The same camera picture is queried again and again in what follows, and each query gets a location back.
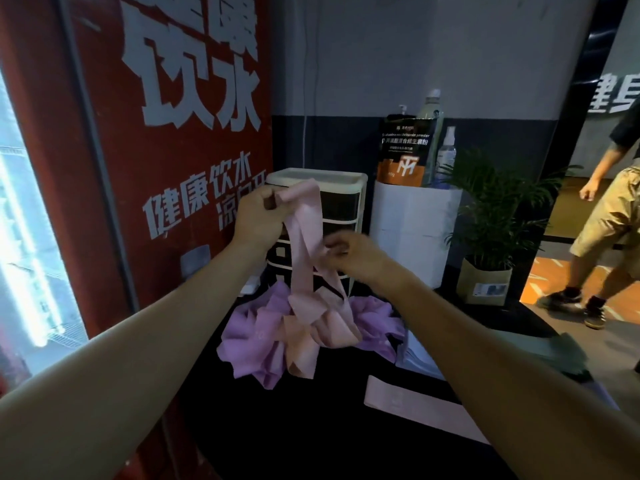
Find person's right hand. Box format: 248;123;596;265
323;230;396;287

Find person's left hand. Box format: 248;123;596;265
232;185;298;252

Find pink elastic band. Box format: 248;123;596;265
274;179;363;380

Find person's right forearm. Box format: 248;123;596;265
372;267;640;480

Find person's left forearm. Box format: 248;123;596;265
0;239;266;480

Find cream plastic drawer unit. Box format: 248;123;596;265
264;168;369;295

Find black orange powder pouch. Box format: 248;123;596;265
376;114;432;186

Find purple elastic band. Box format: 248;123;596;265
216;281;407;390

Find red vending machine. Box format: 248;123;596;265
0;0;275;480

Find white paper sheets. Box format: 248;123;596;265
395;329;446;381

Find small spray bottle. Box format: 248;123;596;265
434;126;457;188

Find clear plastic bottle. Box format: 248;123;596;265
416;89;445;187

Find tan paper plant pot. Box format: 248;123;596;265
455;258;513;307

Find green potted plant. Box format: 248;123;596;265
438;149;581;271

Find flat pink loop band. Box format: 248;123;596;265
363;375;491;445

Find white box pedestal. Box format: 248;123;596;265
369;181;464;289

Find white hanging cable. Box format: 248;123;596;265
300;0;321;168

